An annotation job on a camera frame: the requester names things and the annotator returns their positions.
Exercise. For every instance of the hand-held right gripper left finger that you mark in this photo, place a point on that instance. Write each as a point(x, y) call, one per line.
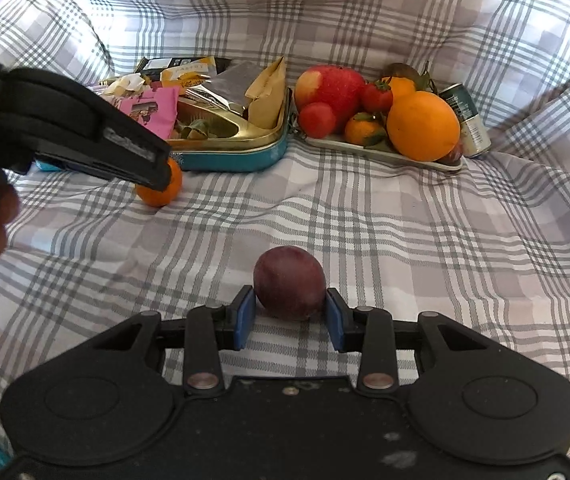
point(244, 317)

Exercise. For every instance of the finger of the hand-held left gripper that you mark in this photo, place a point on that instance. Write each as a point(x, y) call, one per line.
point(157, 174)

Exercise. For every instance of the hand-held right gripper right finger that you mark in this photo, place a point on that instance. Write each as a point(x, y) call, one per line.
point(336, 319)

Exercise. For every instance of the purple passion fruit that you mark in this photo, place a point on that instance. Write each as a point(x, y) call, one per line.
point(289, 280)
point(452, 155)

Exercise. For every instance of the pink snack packet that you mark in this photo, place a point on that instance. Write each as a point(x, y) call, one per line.
point(157, 110)

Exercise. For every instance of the white candy wrapper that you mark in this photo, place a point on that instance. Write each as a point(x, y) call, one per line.
point(122, 85)

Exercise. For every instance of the blue snack tin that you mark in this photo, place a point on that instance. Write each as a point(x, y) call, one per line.
point(235, 152)

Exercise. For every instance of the yellow snack packet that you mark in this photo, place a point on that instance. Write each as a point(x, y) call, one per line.
point(190, 74)

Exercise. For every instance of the dark snack packet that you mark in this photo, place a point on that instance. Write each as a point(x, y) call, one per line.
point(155, 64)

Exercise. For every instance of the silver foil packet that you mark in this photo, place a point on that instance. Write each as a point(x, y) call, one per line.
point(230, 85)

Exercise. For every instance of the kraft paper bag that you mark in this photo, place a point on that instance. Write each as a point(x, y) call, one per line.
point(267, 97)

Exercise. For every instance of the red tomato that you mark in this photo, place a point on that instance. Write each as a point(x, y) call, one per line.
point(317, 120)

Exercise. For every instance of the white fruit tray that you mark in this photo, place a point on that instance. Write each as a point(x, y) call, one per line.
point(335, 144)

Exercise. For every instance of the leafy mandarin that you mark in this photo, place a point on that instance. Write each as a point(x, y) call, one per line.
point(362, 131)

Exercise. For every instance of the red apple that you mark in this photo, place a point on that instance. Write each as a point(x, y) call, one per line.
point(337, 90)

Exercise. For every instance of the large orange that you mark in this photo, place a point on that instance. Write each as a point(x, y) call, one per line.
point(422, 127)

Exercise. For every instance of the red strawberry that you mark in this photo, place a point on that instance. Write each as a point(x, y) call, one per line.
point(377, 96)

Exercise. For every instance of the green drink can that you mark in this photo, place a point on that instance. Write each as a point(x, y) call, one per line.
point(467, 120)

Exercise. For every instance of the brown kiwi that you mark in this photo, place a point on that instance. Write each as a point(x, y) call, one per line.
point(402, 70)

